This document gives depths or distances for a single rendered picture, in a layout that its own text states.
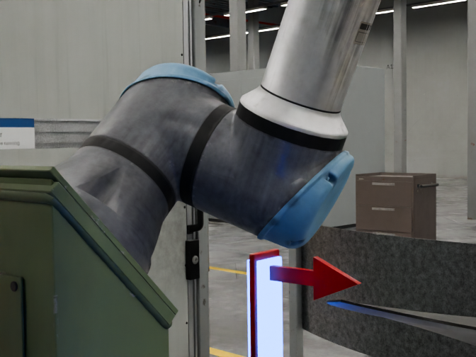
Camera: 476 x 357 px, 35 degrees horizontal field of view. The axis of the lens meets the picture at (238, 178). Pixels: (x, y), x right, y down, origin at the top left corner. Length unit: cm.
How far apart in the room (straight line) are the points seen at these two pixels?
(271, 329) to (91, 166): 35
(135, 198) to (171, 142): 7
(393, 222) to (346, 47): 648
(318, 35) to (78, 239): 29
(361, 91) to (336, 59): 1003
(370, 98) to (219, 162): 1019
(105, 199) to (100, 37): 156
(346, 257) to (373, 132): 847
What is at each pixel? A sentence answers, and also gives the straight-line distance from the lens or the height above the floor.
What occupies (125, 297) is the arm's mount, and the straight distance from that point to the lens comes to 71.
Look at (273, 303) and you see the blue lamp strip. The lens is 44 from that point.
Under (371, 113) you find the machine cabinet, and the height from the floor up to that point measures 159.
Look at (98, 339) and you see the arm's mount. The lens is 70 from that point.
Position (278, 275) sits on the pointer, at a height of 118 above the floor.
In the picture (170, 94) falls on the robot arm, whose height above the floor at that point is 130.
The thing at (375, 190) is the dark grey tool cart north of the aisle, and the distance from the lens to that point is 727.
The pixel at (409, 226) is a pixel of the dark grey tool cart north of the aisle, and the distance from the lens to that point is 711.
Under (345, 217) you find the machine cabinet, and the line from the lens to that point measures 1047.
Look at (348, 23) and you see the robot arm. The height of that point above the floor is 136.
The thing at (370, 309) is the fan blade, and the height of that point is 119.
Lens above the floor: 126
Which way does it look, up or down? 3 degrees down
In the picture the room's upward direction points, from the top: 1 degrees counter-clockwise
